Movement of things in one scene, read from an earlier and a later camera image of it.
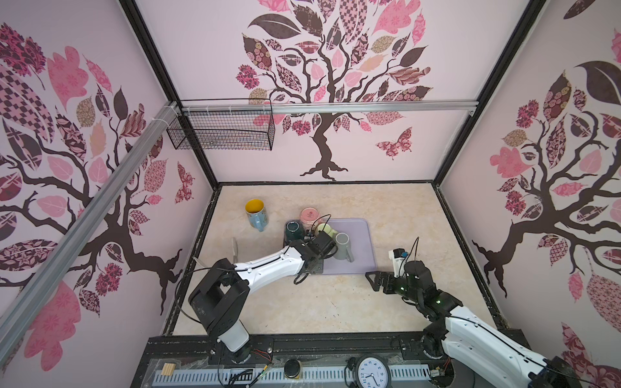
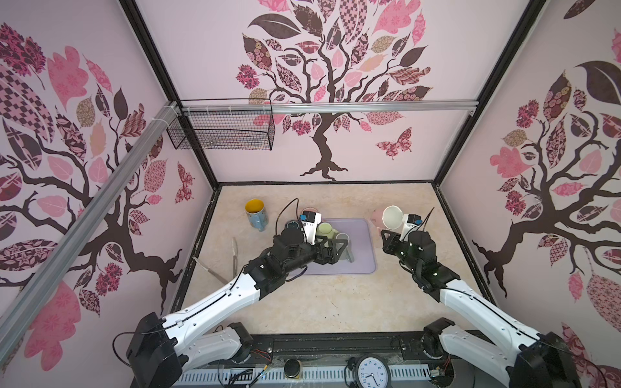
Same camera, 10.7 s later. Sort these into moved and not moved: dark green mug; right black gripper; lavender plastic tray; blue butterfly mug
Moved: right black gripper
Not moved: blue butterfly mug; dark green mug; lavender plastic tray
